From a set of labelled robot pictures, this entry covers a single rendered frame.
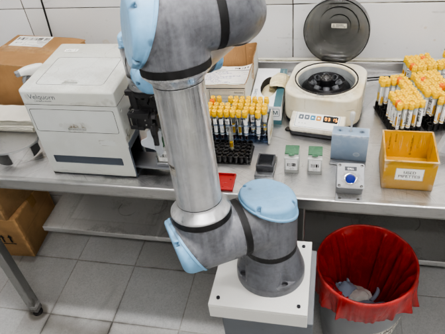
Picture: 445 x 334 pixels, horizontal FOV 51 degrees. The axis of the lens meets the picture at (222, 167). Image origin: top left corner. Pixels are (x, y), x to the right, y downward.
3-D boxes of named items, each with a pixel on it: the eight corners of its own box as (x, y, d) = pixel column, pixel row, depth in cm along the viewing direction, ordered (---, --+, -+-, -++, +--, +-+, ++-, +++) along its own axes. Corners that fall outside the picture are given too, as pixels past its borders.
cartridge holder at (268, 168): (254, 178, 135) (253, 169, 132) (259, 158, 141) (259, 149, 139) (273, 180, 134) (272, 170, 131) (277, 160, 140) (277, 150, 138)
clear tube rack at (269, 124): (206, 142, 150) (202, 124, 145) (212, 124, 157) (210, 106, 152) (269, 145, 146) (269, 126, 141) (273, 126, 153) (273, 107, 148)
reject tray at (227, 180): (208, 189, 133) (208, 187, 133) (213, 173, 138) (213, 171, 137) (232, 191, 132) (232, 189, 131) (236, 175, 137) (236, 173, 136)
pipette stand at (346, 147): (329, 164, 136) (331, 137, 130) (332, 149, 141) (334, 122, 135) (365, 168, 134) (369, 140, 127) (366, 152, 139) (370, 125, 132)
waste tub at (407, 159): (379, 188, 127) (384, 160, 121) (377, 156, 137) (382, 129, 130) (432, 192, 124) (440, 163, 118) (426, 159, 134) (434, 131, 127)
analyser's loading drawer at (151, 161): (126, 169, 140) (122, 156, 137) (133, 156, 145) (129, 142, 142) (192, 173, 136) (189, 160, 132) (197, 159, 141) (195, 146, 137)
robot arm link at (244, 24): (283, -55, 70) (208, 34, 117) (214, -43, 67) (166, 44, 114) (302, 22, 70) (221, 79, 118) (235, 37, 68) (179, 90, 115)
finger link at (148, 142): (145, 155, 135) (141, 126, 131) (165, 156, 134) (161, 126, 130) (141, 160, 133) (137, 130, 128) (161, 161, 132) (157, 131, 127)
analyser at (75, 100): (52, 173, 146) (15, 89, 126) (87, 121, 166) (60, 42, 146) (146, 179, 139) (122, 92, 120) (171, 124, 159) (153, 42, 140)
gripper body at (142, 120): (140, 115, 134) (130, 79, 127) (168, 116, 133) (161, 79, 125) (131, 132, 129) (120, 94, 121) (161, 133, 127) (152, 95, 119)
